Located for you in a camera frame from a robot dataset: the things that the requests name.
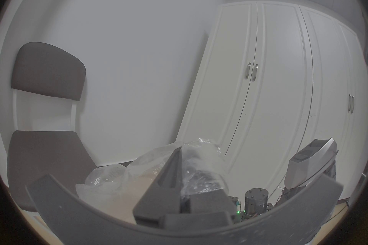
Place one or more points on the white wardrobe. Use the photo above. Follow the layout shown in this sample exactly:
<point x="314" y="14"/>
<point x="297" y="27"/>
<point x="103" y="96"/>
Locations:
<point x="273" y="94"/>

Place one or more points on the clear plastic bag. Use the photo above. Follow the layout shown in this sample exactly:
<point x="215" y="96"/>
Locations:
<point x="115" y="180"/>

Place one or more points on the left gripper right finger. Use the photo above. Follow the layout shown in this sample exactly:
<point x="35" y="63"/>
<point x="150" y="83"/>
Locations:
<point x="210" y="203"/>

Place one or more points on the grey padded white chair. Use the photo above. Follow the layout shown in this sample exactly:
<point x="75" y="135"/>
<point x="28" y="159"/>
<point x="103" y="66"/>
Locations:
<point x="49" y="71"/>

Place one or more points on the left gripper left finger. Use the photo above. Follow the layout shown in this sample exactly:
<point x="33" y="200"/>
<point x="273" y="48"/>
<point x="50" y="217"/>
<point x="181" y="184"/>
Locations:
<point x="166" y="192"/>

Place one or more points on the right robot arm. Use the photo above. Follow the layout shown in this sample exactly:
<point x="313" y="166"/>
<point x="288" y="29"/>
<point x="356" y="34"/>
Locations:
<point x="310" y="163"/>

